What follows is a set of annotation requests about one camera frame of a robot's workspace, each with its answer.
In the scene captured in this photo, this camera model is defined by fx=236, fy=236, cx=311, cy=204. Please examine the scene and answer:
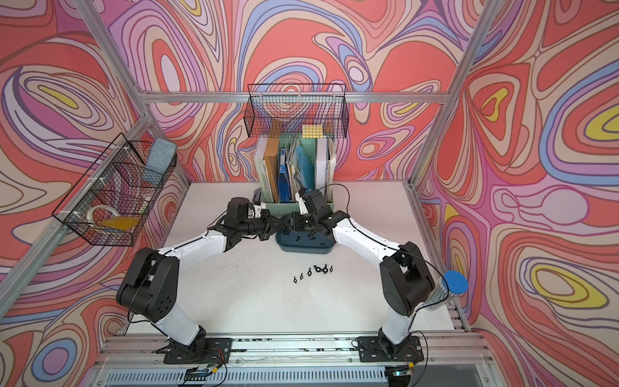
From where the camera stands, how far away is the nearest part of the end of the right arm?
64 cm

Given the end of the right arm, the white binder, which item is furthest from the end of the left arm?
the white binder

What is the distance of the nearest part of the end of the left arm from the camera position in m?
0.69

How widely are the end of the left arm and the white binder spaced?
280 mm

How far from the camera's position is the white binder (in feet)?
3.11

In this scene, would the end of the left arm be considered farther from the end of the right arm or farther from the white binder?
the white binder
